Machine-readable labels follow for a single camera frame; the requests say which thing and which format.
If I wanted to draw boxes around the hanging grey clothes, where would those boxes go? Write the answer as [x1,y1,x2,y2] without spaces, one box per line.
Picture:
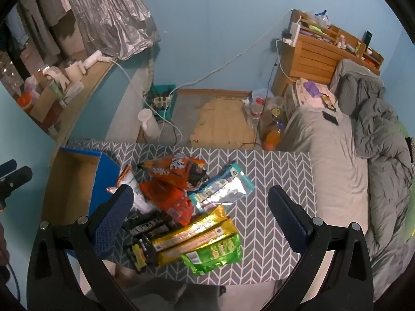
[18,0,76,57]

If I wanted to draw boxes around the blue cardboard box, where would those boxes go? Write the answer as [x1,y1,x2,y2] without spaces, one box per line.
[41,147,131,256]

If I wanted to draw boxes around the white power strip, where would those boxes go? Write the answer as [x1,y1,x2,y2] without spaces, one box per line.
[281,22,301,47]

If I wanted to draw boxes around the green snack packet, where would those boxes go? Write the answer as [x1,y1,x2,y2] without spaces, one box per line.
[181,233,243,277]

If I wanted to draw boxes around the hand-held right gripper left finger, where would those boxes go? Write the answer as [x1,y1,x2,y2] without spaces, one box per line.
[27,184,137,311]

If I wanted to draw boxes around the clear plastic bag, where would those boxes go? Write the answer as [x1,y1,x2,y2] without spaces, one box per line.
[302,9,332,29]

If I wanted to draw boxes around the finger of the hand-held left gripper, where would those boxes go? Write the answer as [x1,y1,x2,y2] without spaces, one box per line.
[0,166,33,211]
[0,159,18,177]

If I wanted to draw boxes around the white cylinder appliance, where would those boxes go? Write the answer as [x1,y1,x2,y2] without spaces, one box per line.
[137,108,162,142]

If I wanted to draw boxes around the purple cloth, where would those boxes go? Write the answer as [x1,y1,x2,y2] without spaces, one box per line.
[303,81,322,98]

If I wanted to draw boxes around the teal snack bag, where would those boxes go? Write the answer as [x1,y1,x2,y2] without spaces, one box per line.
[189,163,255,215]

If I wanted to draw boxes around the orange lidded jar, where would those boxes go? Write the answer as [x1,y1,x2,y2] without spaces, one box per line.
[17,92,35,115]

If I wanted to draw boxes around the wooden headboard shelf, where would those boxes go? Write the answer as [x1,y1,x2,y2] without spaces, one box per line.
[271,9,385,97]

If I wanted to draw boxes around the orange and black chip bag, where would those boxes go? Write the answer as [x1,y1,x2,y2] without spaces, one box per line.
[137,153,210,192]

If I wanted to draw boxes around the grey duvet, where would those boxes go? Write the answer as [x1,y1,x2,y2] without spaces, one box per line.
[330,59,415,277]

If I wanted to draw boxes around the black phone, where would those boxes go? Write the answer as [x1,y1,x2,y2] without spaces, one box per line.
[322,110,340,126]

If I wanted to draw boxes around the white hair dryer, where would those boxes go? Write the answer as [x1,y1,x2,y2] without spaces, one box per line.
[82,50,113,72]

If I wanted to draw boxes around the grey pillow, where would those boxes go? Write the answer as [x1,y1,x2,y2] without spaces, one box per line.
[335,59,381,80]

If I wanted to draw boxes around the grey chevron tablecloth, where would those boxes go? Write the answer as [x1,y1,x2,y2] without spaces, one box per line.
[65,139,317,286]

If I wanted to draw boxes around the gold snack packet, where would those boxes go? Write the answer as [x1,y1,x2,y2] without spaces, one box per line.
[152,205,239,267]

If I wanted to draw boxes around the yellow and black snack packet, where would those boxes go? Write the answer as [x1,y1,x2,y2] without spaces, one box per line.
[130,236,160,273]

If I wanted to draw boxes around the clear plastic bottle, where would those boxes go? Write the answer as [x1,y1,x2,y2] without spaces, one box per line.
[247,98,265,126]

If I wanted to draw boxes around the wooden wall shelf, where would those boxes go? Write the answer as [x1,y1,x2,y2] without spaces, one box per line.
[29,58,118,144]

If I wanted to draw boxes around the long white cable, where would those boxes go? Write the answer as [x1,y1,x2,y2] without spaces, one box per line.
[143,10,293,106]

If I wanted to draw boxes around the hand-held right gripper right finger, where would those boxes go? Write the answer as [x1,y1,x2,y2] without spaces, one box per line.
[267,186,371,311]

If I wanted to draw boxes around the silver crinkled curtain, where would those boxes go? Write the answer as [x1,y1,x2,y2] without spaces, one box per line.
[61,0,162,61]

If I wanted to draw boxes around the red-orange snack packet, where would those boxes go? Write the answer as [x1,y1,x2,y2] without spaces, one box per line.
[139,181,195,228]

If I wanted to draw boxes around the orange soda bottle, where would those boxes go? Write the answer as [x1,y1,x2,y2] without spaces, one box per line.
[262,121,286,151]

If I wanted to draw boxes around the grey bed sheet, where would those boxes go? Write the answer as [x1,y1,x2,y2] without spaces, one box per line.
[278,104,372,263]

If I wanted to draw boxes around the striped orange fries snack bag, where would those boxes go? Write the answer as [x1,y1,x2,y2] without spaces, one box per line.
[106,165,154,215]

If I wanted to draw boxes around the beige power strip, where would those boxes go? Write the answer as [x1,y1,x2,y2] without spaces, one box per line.
[152,95,172,109]

